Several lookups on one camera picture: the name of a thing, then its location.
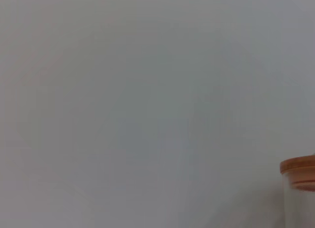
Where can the wooden jar lid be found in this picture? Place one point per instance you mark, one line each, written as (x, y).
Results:
(300, 167)

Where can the glass water dispenser jar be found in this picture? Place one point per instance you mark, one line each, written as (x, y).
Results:
(299, 208)

